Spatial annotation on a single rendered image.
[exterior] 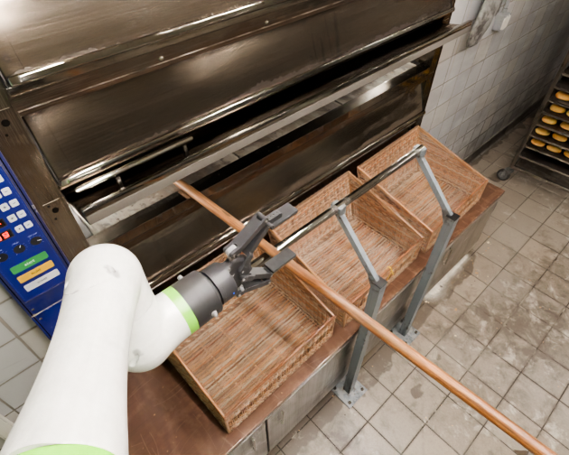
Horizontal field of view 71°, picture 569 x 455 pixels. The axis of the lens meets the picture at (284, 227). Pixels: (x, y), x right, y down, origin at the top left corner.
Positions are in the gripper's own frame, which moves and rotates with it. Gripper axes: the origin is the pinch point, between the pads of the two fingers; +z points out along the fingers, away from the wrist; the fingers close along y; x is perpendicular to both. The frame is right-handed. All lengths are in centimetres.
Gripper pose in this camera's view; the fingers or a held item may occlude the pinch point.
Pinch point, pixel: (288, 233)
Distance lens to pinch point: 84.2
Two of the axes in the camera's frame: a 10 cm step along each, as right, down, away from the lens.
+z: 7.2, -5.0, 4.8
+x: 6.9, 5.2, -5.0
